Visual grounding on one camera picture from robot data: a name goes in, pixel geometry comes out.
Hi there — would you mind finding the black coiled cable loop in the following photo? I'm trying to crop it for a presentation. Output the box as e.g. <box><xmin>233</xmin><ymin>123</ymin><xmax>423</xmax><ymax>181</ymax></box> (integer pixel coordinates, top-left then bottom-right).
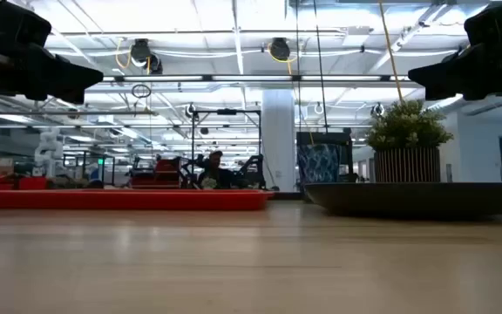
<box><xmin>131</xmin><ymin>83</ymin><xmax>153</xmax><ymax>99</ymax></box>

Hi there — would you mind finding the patterned translucent drinking cup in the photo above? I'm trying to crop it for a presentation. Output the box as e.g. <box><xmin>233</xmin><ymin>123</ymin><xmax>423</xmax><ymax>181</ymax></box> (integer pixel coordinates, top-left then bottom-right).
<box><xmin>296</xmin><ymin>143</ymin><xmax>344</xmax><ymax>185</ymax></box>

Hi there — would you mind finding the black round plate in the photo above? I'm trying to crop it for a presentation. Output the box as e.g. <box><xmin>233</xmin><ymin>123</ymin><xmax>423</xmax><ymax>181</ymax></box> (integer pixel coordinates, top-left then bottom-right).
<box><xmin>304</xmin><ymin>181</ymin><xmax>502</xmax><ymax>218</ymax></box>

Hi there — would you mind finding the potted plant in ribbed pot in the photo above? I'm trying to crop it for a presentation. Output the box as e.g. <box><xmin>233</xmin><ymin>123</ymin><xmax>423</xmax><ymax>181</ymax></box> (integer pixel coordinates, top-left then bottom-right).
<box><xmin>364</xmin><ymin>99</ymin><xmax>455</xmax><ymax>184</ymax></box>

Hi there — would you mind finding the black metal stand frame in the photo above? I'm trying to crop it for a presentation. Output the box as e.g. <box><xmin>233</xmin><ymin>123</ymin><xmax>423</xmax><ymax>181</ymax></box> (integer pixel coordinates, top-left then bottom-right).
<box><xmin>190</xmin><ymin>108</ymin><xmax>263</xmax><ymax>189</ymax></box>

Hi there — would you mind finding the black ceiling cord reel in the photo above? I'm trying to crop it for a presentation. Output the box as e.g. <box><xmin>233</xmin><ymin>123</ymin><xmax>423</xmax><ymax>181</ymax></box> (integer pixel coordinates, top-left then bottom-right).
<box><xmin>129</xmin><ymin>38</ymin><xmax>164</xmax><ymax>76</ymax></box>
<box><xmin>267</xmin><ymin>37</ymin><xmax>292</xmax><ymax>63</ymax></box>

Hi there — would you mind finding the person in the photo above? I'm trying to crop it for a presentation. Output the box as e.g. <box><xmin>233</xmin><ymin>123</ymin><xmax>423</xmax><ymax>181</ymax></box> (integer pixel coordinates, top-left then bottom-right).
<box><xmin>195</xmin><ymin>150</ymin><xmax>235</xmax><ymax>190</ymax></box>

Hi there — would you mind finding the white pillar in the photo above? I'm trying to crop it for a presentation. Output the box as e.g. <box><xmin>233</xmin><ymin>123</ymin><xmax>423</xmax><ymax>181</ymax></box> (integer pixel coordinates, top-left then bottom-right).
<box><xmin>261</xmin><ymin>89</ymin><xmax>297</xmax><ymax>194</ymax></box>

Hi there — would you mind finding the red box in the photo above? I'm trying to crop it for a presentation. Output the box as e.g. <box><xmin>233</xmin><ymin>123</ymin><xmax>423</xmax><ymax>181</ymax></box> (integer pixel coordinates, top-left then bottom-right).
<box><xmin>0</xmin><ymin>175</ymin><xmax>49</xmax><ymax>191</ymax></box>

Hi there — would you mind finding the yellow hanging cable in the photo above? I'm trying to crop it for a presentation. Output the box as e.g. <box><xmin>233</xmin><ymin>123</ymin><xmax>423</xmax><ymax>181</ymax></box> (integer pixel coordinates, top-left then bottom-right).
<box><xmin>378</xmin><ymin>0</ymin><xmax>404</xmax><ymax>104</ymax></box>

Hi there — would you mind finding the black hanging cable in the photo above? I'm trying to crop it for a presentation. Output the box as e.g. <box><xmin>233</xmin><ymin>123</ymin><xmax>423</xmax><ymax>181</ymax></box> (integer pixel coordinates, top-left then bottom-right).
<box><xmin>312</xmin><ymin>0</ymin><xmax>329</xmax><ymax>133</ymax></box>

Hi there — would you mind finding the red tool cart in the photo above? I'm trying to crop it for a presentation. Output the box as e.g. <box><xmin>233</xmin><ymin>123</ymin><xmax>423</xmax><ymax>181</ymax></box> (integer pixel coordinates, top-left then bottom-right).
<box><xmin>129</xmin><ymin>156</ymin><xmax>183</xmax><ymax>190</ymax></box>

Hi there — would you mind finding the red plastic tray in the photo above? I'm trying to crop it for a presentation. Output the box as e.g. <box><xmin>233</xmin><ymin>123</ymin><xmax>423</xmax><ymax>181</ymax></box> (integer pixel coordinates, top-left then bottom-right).
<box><xmin>0</xmin><ymin>188</ymin><xmax>275</xmax><ymax>212</ymax></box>

